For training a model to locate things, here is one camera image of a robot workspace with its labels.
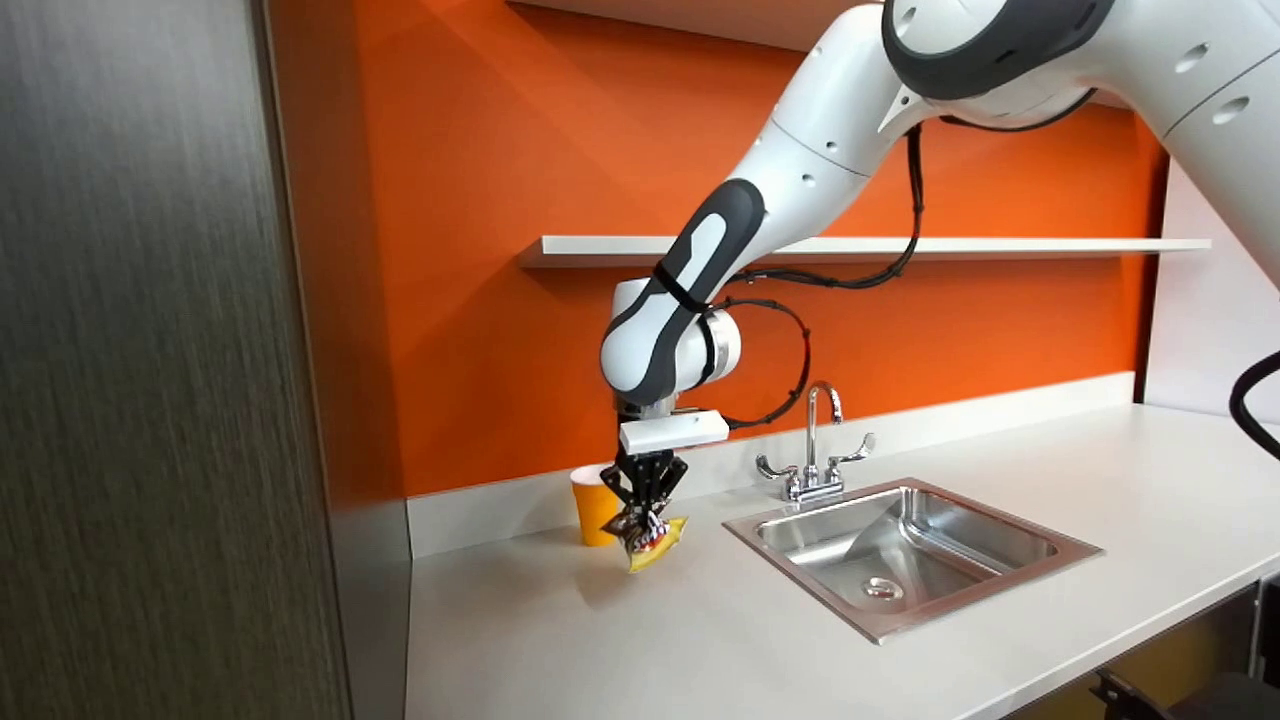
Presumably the thick white wall shelf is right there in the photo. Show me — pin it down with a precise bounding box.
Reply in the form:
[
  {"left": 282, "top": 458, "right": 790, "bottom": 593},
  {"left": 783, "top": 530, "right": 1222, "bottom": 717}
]
[{"left": 505, "top": 0, "right": 877, "bottom": 58}]

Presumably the white backsplash strip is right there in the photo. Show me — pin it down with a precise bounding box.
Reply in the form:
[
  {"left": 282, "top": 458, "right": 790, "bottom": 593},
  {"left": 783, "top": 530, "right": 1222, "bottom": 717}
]
[{"left": 405, "top": 368, "right": 1140, "bottom": 564}]

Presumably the dark wood cabinet panel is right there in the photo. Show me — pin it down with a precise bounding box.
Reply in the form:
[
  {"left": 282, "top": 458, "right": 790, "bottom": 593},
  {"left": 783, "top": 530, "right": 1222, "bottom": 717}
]
[{"left": 0, "top": 0, "right": 362, "bottom": 720}]

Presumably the yellow paper cup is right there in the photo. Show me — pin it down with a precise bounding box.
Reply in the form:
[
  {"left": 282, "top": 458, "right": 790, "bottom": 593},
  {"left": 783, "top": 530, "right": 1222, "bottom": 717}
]
[{"left": 568, "top": 465, "right": 629, "bottom": 551}]

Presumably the chrome faucet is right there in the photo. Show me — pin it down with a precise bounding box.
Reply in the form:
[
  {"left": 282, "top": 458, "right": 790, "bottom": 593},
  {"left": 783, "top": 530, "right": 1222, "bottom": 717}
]
[{"left": 751, "top": 381, "right": 882, "bottom": 510}]

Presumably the thin white wall shelf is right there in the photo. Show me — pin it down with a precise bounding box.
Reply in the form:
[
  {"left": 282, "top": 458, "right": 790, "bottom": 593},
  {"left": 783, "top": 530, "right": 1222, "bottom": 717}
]
[{"left": 522, "top": 233, "right": 1218, "bottom": 275}]

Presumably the white appliance panel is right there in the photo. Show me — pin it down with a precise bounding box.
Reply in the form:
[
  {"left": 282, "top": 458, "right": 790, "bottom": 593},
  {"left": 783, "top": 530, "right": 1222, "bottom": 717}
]
[{"left": 1140, "top": 158, "right": 1280, "bottom": 430}]

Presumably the stainless steel sink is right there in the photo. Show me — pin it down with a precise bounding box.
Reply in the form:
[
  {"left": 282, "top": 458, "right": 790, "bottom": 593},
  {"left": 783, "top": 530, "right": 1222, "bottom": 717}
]
[{"left": 722, "top": 478, "right": 1105, "bottom": 648}]

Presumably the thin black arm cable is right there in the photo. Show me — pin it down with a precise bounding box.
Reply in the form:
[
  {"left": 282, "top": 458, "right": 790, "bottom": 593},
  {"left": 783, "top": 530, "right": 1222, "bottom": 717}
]
[{"left": 716, "top": 119, "right": 932, "bottom": 434}]

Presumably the yellow chips packet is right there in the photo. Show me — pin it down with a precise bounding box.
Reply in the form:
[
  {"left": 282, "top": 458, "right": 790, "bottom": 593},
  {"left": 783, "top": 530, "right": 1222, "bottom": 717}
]
[{"left": 622, "top": 513, "right": 694, "bottom": 576}]

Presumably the thick black cable loop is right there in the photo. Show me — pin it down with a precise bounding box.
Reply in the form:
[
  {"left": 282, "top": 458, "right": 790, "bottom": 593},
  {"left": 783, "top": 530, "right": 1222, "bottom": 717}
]
[{"left": 1223, "top": 348, "right": 1280, "bottom": 465}]

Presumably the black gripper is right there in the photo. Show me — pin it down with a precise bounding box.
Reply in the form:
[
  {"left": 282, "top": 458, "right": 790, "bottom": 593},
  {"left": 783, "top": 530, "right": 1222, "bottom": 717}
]
[{"left": 595, "top": 447, "right": 694, "bottom": 551}]

